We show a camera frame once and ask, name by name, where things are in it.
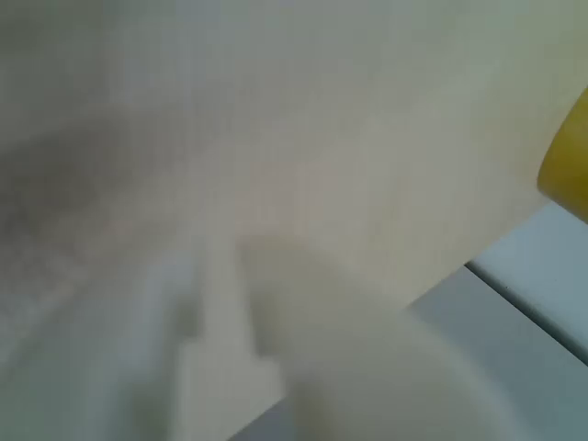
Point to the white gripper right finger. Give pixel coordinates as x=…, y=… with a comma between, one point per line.
x=376, y=376

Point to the big yellow tape roll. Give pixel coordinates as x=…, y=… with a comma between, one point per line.
x=567, y=156

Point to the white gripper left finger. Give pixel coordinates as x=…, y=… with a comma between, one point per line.
x=92, y=367

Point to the beige flat sheet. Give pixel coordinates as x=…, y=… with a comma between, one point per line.
x=321, y=115

